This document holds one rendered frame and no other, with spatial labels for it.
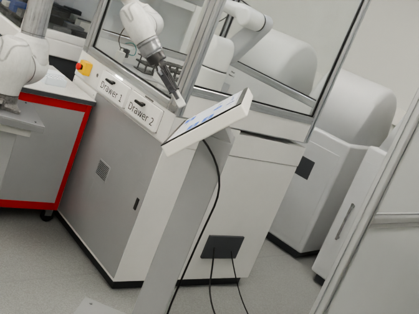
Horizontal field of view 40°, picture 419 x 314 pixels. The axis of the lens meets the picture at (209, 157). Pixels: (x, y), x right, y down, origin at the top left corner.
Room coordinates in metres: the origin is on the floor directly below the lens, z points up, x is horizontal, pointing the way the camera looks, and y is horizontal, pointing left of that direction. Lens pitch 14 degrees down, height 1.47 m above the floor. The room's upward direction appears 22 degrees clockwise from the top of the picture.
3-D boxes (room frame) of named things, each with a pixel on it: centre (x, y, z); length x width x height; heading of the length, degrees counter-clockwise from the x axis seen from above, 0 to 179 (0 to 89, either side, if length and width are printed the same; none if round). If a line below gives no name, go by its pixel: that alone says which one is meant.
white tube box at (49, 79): (3.01, 0.93, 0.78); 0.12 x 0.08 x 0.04; 139
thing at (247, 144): (3.24, 0.21, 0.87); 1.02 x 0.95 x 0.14; 43
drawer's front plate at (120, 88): (2.94, 0.59, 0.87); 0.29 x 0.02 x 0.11; 43
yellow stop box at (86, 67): (3.17, 0.83, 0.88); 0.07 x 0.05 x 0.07; 43
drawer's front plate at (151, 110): (2.71, 0.38, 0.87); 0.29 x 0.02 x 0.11; 43
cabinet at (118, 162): (3.23, 0.21, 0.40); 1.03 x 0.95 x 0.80; 43
